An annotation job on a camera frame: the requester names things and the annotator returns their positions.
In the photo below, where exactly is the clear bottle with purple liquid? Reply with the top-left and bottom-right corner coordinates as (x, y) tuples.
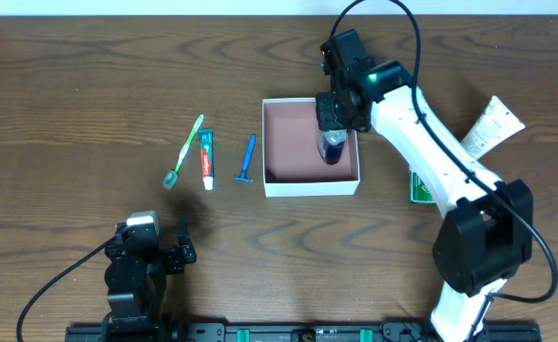
(317, 129), (348, 165)

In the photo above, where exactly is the green toothbrush with clear cap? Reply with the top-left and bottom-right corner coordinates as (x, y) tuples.
(163, 114), (204, 190)

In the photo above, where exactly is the blue disposable razor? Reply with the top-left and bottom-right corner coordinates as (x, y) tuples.
(233, 134), (257, 183)

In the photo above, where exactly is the red green toothpaste tube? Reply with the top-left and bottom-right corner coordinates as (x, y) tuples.
(198, 127), (214, 191)

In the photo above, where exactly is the green soap box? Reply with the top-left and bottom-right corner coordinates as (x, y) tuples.
(409, 168), (434, 205)

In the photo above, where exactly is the white cream tube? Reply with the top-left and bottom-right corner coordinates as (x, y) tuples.
(461, 96), (525, 160)

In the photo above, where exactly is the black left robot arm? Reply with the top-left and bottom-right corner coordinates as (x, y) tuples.
(100, 214), (197, 342)

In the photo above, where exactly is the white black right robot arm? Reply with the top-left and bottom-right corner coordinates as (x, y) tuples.
(316, 57), (532, 341)

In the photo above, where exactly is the white box with pink interior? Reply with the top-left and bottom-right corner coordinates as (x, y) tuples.
(261, 98), (360, 198)

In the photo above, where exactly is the black mounting rail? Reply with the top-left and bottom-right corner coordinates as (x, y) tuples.
(64, 320), (544, 342)

